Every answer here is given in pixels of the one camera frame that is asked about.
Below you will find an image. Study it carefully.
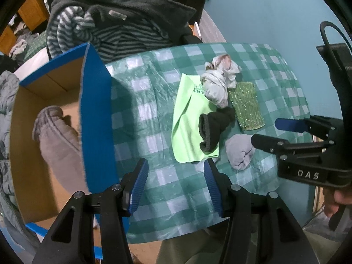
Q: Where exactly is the blue-edged cardboard box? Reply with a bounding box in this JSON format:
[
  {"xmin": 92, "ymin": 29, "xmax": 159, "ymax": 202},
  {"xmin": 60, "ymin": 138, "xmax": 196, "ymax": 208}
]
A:
[{"xmin": 9, "ymin": 42, "xmax": 132, "ymax": 256}]

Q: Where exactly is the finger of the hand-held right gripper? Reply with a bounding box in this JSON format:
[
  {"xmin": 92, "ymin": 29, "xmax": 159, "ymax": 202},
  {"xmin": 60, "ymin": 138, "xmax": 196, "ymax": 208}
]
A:
[
  {"xmin": 275, "ymin": 115, "xmax": 338, "ymax": 142},
  {"xmin": 251, "ymin": 133, "xmax": 336, "ymax": 157}
]

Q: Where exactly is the light green cloth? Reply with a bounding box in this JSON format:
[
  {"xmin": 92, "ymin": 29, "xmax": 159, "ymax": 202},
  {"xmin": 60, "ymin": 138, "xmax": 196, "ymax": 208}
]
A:
[{"xmin": 171, "ymin": 73, "xmax": 220, "ymax": 163}]

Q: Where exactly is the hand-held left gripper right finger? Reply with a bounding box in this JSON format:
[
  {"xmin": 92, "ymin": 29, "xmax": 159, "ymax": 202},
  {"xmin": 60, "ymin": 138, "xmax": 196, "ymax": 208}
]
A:
[{"xmin": 203, "ymin": 158, "xmax": 315, "ymax": 264}]

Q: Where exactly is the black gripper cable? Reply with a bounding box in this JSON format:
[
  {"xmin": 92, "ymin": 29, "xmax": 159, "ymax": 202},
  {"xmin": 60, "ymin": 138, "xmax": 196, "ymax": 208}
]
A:
[{"xmin": 319, "ymin": 20, "xmax": 347, "ymax": 69}]

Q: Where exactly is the grey striped fleece garment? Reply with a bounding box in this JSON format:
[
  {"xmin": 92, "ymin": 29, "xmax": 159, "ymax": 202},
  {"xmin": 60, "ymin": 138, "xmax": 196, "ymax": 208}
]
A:
[{"xmin": 47, "ymin": 5, "xmax": 176, "ymax": 61}]

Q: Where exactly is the wooden cabinet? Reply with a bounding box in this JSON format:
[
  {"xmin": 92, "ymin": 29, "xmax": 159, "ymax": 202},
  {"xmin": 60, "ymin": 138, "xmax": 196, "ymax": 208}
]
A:
[{"xmin": 0, "ymin": 0, "xmax": 50, "ymax": 55}]

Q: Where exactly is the light grey sock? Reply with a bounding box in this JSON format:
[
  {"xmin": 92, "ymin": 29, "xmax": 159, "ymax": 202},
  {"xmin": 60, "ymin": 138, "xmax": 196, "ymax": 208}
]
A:
[{"xmin": 225, "ymin": 134, "xmax": 255, "ymax": 170}]

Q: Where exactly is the person's right hand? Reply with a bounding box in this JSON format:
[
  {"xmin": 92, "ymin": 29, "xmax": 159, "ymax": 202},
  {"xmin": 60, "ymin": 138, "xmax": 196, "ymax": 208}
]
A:
[{"xmin": 323, "ymin": 188, "xmax": 343, "ymax": 218}]

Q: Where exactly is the green sparkly pouch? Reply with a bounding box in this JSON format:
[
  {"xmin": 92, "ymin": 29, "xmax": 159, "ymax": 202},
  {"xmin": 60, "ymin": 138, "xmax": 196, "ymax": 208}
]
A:
[{"xmin": 228, "ymin": 82, "xmax": 265, "ymax": 130}]

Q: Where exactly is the black sock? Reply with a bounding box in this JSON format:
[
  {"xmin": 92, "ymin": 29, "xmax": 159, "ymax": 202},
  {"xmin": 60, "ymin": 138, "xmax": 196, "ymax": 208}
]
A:
[{"xmin": 198, "ymin": 107, "xmax": 236, "ymax": 152}]

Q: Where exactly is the white plastic bag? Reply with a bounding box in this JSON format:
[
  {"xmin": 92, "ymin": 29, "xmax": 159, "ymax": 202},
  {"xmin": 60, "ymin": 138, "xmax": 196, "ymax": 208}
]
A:
[{"xmin": 200, "ymin": 54, "xmax": 242, "ymax": 109}]

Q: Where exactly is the grey folded towel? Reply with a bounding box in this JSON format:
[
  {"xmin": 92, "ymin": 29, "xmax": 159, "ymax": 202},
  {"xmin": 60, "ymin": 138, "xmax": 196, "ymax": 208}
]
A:
[{"xmin": 32, "ymin": 106, "xmax": 91, "ymax": 193}]

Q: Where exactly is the green checked tablecloth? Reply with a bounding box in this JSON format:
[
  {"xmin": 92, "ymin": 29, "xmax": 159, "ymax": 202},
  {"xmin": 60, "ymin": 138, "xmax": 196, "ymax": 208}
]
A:
[{"xmin": 106, "ymin": 42, "xmax": 310, "ymax": 244}]

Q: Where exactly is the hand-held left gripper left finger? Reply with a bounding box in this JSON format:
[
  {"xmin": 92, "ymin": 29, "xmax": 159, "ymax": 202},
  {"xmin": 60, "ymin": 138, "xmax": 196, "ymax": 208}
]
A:
[{"xmin": 33, "ymin": 158, "xmax": 149, "ymax": 264}]

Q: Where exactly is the grey puffer jacket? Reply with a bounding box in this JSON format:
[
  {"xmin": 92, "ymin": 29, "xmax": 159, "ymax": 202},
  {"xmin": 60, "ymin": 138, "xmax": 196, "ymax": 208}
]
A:
[{"xmin": 0, "ymin": 70, "xmax": 42, "ymax": 253}]

